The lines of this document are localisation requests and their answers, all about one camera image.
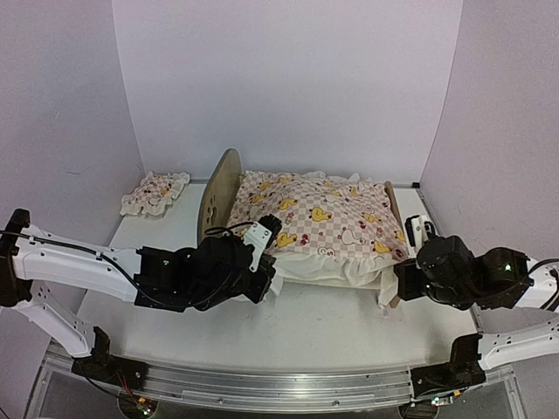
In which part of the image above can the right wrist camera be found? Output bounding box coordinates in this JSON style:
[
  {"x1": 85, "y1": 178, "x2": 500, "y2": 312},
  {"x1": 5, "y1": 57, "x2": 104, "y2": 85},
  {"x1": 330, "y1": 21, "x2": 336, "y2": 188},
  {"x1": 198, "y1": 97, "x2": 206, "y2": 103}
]
[{"x1": 404, "y1": 215, "x2": 437, "y2": 251}]

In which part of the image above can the duck print bed cushion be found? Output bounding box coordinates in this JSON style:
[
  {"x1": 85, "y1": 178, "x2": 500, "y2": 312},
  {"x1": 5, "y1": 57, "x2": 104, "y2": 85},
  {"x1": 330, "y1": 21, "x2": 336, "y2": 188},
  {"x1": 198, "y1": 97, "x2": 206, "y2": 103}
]
[{"x1": 224, "y1": 169, "x2": 410, "y2": 318}]

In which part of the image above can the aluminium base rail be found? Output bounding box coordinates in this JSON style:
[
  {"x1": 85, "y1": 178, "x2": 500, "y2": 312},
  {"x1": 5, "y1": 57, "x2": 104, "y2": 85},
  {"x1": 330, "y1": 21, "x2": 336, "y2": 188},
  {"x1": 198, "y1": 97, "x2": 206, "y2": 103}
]
[{"x1": 41, "y1": 348, "x2": 516, "y2": 411}]

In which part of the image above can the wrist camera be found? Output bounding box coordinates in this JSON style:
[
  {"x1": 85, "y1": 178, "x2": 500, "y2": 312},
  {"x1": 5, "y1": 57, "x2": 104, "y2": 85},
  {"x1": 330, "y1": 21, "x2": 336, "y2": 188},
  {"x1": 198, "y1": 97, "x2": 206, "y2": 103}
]
[
  {"x1": 404, "y1": 215, "x2": 437, "y2": 251},
  {"x1": 241, "y1": 215, "x2": 282, "y2": 272}
]

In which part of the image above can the small duck print pillow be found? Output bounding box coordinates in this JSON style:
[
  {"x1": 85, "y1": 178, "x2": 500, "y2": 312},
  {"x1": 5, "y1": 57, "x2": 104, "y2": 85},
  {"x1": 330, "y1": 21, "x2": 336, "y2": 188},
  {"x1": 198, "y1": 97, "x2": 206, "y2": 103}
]
[{"x1": 120, "y1": 171, "x2": 190, "y2": 216}]

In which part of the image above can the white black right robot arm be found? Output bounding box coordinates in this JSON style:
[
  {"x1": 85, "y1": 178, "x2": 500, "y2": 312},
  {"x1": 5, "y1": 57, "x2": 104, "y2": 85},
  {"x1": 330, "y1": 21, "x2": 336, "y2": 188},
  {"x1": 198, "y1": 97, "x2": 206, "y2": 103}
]
[{"x1": 394, "y1": 236, "x2": 558, "y2": 400}]

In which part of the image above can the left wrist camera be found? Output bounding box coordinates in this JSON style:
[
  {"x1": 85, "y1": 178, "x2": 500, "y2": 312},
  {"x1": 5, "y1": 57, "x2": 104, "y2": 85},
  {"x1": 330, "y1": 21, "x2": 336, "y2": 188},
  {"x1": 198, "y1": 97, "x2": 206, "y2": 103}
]
[{"x1": 241, "y1": 215, "x2": 282, "y2": 272}]

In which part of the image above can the wooden pet bed frame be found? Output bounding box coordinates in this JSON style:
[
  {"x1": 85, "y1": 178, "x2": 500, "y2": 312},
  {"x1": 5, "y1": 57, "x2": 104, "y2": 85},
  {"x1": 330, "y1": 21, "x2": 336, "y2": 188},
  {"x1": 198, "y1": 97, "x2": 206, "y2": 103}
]
[{"x1": 196, "y1": 148, "x2": 410, "y2": 311}]

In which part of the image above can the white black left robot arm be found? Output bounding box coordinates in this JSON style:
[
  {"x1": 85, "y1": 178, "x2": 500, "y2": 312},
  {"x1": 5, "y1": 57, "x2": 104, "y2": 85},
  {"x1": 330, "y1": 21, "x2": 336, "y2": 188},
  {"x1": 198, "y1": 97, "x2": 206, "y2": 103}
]
[{"x1": 1, "y1": 209, "x2": 281, "y2": 390}]

